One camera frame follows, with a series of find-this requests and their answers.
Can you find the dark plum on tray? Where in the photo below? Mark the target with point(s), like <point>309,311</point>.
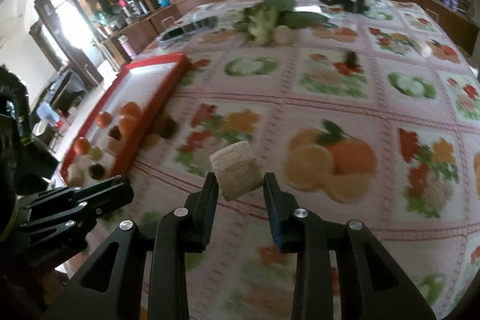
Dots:
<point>97,171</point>

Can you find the floral plastic tablecloth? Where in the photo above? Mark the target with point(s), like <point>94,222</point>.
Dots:
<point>372,117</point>

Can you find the wooden sideboard cabinet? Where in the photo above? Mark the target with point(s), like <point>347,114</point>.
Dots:
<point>130,41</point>

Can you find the beige sugarcane chunk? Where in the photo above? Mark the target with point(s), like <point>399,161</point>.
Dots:
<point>113,146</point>

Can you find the dark date beside tray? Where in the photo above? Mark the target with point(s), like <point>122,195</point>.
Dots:
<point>168,128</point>

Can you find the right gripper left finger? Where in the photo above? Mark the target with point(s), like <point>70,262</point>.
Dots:
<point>185,230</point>

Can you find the green leafy bok choy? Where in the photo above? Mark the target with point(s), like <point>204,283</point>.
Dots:
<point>260,22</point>

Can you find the red rimmed white tray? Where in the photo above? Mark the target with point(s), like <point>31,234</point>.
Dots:
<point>149,83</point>

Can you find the black remote control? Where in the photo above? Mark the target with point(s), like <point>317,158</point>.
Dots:
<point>209,22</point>

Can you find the black sleeved forearm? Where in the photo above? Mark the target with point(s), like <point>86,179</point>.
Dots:
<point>25,164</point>

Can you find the orange tangerine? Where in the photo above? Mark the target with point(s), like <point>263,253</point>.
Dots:
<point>131,108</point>
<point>103,119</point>
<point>127,125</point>
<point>81,146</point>

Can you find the pink thermos bottle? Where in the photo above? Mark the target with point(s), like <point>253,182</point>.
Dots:
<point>123,40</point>

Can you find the black coffee maker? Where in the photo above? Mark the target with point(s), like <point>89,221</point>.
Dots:
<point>138,7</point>

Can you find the green grape fruit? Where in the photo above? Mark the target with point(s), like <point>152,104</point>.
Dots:
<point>95,153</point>

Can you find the white garlic bulb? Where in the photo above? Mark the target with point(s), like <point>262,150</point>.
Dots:
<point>283,35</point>

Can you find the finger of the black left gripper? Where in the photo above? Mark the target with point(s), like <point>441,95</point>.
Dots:
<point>102,198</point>

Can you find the orange tangerine on tray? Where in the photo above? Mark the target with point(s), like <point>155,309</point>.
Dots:
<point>81,146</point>

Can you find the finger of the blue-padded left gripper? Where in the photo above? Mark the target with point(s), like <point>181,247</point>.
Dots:
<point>68,222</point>

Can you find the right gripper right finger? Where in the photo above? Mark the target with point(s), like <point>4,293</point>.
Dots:
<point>311,239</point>

